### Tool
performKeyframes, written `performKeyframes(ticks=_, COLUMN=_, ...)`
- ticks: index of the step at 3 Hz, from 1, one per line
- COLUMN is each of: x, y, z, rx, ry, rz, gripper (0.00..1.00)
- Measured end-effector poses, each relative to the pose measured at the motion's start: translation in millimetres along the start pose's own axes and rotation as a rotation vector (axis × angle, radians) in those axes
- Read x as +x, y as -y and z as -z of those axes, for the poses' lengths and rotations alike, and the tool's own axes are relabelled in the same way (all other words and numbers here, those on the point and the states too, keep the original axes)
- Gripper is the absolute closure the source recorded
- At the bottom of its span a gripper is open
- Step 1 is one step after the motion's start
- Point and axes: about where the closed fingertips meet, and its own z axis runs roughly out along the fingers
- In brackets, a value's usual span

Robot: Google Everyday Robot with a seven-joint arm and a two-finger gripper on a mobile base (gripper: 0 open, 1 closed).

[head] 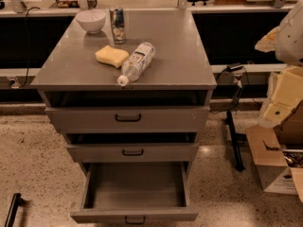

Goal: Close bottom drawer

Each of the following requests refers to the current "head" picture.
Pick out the white bowl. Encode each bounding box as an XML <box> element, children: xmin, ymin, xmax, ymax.
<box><xmin>76</xmin><ymin>9</ymin><xmax>106</xmax><ymax>34</ymax></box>

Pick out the black cable on left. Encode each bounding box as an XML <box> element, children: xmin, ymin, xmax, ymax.
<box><xmin>19</xmin><ymin>6</ymin><xmax>42</xmax><ymax>89</ymax></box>

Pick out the grey top drawer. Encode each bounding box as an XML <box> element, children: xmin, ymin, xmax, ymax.
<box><xmin>45</xmin><ymin>106</ymin><xmax>209</xmax><ymax>133</ymax></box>

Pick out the black bar on floor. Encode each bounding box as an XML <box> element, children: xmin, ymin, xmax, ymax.
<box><xmin>4</xmin><ymin>193</ymin><xmax>24</xmax><ymax>227</ymax></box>

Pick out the tall metal can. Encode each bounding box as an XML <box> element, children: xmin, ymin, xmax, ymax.
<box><xmin>109</xmin><ymin>7</ymin><xmax>126</xmax><ymax>44</ymax></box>

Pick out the grey drawer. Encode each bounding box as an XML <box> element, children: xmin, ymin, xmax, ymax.
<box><xmin>45</xmin><ymin>106</ymin><xmax>209</xmax><ymax>133</ymax></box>
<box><xmin>66</xmin><ymin>143</ymin><xmax>198</xmax><ymax>163</ymax></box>
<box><xmin>71</xmin><ymin>162</ymin><xmax>198</xmax><ymax>225</ymax></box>

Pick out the black stand with clamp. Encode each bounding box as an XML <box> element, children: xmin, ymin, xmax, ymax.
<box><xmin>215</xmin><ymin>62</ymin><xmax>246</xmax><ymax>172</ymax></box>

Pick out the grey middle drawer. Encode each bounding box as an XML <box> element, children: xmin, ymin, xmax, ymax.
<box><xmin>66</xmin><ymin>143</ymin><xmax>198</xmax><ymax>163</ymax></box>

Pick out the yellow sponge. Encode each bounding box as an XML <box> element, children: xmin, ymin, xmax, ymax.
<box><xmin>95</xmin><ymin>45</ymin><xmax>129</xmax><ymax>68</ymax></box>

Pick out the clear plastic water bottle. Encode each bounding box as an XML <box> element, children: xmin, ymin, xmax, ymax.
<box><xmin>117</xmin><ymin>43</ymin><xmax>155</xmax><ymax>86</ymax></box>

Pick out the grey bottom drawer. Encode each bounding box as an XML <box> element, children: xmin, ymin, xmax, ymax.
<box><xmin>71</xmin><ymin>162</ymin><xmax>198</xmax><ymax>225</ymax></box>

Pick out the grey drawer cabinet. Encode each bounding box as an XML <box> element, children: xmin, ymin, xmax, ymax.
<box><xmin>30</xmin><ymin>9</ymin><xmax>218</xmax><ymax>175</ymax></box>

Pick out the open cardboard box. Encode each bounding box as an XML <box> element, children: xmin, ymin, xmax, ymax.
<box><xmin>246</xmin><ymin>103</ymin><xmax>303</xmax><ymax>202</ymax></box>

